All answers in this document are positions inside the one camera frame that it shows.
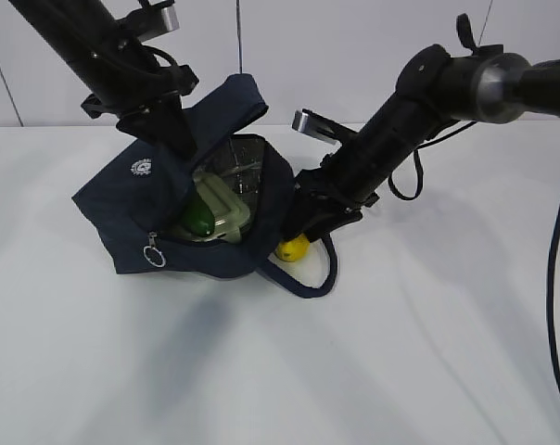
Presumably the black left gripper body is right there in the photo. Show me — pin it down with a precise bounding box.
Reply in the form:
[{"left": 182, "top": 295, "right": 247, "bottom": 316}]
[{"left": 115, "top": 90, "right": 197, "bottom": 160}]

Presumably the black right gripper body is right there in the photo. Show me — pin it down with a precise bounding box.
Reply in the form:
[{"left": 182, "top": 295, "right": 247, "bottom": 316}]
[{"left": 282, "top": 169, "right": 379, "bottom": 242}]

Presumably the yellow lemon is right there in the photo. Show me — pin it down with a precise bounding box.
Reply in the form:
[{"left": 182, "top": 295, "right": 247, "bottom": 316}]
[{"left": 274, "top": 234, "right": 311, "bottom": 262}]

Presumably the dark navy lunch bag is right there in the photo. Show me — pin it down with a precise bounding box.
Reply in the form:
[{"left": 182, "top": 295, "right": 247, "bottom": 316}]
[{"left": 73, "top": 73, "right": 338, "bottom": 299}]

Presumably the glass container green lid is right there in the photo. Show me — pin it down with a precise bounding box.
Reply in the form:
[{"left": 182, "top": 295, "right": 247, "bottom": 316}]
[{"left": 168, "top": 172, "right": 251, "bottom": 244}]

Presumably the green cucumber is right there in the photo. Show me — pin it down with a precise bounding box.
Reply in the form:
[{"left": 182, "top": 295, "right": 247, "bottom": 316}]
[{"left": 180, "top": 194, "right": 215, "bottom": 237}]

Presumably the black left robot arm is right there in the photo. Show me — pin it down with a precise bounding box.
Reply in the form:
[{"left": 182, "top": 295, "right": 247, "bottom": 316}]
[{"left": 11, "top": 1, "right": 199, "bottom": 160}]

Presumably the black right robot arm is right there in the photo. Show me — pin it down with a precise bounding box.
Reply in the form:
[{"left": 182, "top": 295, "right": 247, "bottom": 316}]
[{"left": 282, "top": 14, "right": 560, "bottom": 241}]

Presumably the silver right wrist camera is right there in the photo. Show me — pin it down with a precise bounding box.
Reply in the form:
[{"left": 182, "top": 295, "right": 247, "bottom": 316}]
[{"left": 292, "top": 108, "right": 357, "bottom": 146}]

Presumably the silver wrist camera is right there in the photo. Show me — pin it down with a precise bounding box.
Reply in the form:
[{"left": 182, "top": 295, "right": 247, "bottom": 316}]
[
  {"left": 116, "top": 0, "right": 180, "bottom": 42},
  {"left": 292, "top": 108, "right": 357, "bottom": 146}
]

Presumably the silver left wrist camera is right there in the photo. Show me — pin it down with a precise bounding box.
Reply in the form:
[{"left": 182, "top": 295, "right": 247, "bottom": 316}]
[{"left": 116, "top": 0, "right": 180, "bottom": 42}]

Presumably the silver zipper pull ring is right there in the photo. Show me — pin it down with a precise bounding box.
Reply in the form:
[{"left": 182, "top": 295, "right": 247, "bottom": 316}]
[{"left": 142, "top": 231, "right": 168, "bottom": 269}]

